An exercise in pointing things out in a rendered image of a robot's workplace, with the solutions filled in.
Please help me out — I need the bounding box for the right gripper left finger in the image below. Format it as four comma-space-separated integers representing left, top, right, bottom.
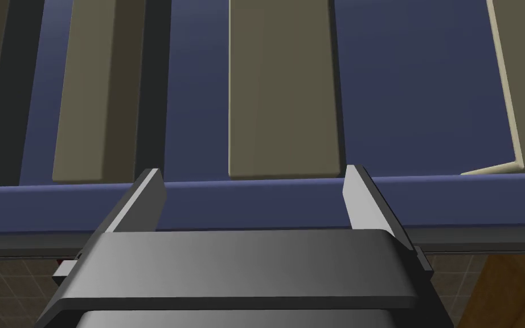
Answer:
102, 167, 169, 234

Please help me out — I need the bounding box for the blue table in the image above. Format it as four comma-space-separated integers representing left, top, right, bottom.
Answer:
0, 0, 525, 236

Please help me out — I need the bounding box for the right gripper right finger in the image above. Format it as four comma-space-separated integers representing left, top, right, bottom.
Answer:
342, 163, 416, 252

